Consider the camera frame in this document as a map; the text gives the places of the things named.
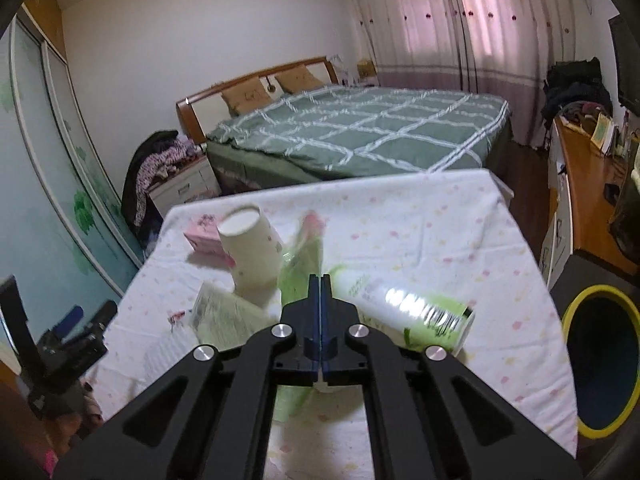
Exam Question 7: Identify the yellow rimmed dark bin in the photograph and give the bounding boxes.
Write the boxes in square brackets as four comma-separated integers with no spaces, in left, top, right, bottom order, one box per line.
[560,284,640,441]

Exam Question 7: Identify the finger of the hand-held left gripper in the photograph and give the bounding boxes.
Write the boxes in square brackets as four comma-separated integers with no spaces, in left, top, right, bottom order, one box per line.
[52,305,85,343]
[75,300,119,343]

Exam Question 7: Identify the pink white curtains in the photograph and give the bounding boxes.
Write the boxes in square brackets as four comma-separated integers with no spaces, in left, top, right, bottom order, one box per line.
[334,0,583,150]

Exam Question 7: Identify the sliding door wardrobe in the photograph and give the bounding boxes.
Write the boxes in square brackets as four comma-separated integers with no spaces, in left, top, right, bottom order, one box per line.
[0,0,147,302]

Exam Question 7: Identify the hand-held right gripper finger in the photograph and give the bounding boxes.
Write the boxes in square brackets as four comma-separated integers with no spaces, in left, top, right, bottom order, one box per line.
[52,274,321,480]
[320,272,583,480]

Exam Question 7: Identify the green book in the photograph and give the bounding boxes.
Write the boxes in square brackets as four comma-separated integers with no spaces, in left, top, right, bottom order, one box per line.
[590,112,617,155]

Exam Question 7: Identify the green checked blanket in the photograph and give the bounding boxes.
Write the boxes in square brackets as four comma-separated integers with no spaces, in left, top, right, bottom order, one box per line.
[206,85,512,177]

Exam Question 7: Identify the black television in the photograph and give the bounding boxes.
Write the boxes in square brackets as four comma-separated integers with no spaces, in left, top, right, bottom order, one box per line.
[607,14,640,111]

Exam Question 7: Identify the white nightstand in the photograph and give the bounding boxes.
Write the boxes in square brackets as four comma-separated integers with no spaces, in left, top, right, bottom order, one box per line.
[147,152,222,220]

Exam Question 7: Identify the dark grey box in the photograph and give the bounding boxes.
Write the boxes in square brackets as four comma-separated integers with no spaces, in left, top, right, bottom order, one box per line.
[547,252,640,312]

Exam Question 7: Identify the black bag pile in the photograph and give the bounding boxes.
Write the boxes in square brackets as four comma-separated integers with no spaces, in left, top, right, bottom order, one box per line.
[541,57,614,122]

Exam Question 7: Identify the pile of dark clothes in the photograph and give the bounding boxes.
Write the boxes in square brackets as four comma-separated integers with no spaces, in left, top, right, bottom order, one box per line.
[121,130,208,242]

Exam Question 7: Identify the white paper cup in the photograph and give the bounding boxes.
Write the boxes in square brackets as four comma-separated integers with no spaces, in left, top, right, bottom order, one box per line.
[216,204,283,302]

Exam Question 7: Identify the green clear plastic bag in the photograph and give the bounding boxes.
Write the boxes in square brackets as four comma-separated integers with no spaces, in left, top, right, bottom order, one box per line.
[274,210,331,423]

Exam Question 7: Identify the brown pillow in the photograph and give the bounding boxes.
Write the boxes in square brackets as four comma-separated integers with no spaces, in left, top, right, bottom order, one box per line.
[221,79,269,116]
[274,66,326,95]

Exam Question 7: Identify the pale green packet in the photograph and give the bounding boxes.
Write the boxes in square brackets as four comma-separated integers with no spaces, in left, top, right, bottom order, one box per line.
[189,281,268,352]

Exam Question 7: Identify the green white bottle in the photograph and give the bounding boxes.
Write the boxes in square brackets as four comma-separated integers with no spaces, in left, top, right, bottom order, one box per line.
[331,269,476,357]

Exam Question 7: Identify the wooden desk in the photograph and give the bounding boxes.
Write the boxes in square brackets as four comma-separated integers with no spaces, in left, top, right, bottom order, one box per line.
[542,114,640,287]

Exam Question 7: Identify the wooden bed headboard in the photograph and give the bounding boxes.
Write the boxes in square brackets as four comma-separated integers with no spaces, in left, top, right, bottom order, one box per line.
[176,56,347,147]

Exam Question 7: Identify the pink box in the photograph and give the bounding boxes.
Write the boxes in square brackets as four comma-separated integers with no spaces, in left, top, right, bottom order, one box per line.
[183,214,237,268]

